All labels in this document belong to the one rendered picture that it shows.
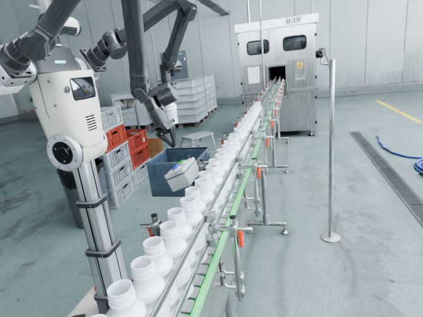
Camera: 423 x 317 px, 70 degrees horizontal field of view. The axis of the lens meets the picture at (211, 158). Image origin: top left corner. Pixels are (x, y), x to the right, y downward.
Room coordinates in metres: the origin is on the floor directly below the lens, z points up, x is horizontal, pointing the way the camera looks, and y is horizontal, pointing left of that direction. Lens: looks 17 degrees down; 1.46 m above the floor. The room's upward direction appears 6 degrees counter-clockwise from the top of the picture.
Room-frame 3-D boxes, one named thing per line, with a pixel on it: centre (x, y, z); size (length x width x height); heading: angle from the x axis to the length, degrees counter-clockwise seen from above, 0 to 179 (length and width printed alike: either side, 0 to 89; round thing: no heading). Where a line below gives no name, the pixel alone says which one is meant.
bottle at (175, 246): (0.54, 0.10, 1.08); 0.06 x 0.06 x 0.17
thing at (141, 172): (4.22, 1.19, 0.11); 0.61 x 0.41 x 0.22; 167
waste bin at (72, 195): (2.96, 1.33, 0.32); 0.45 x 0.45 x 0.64
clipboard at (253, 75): (5.72, -0.94, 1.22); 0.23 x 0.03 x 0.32; 74
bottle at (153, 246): (0.48, 0.12, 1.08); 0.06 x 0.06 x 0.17
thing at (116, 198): (3.52, 1.28, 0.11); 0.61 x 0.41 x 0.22; 170
